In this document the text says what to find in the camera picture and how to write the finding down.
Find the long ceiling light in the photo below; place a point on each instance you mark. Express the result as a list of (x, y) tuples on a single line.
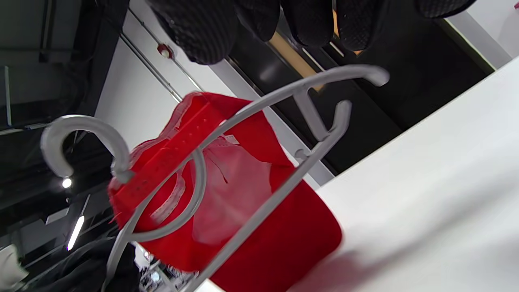
[(76, 232)]

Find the gray metal pipe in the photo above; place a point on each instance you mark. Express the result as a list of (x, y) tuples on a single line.
[(150, 67)]

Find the red baseball cap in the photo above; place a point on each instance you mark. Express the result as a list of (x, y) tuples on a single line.
[(284, 239)]

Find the red round ceiling alarm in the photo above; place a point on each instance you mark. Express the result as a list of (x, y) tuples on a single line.
[(165, 51)]

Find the gray plastic hanger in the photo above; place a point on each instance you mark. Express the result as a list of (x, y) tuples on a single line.
[(263, 211)]

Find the person's left hand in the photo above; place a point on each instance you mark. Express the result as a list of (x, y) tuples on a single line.
[(85, 267)]

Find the person's right hand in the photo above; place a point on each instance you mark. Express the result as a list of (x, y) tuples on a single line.
[(202, 32)]

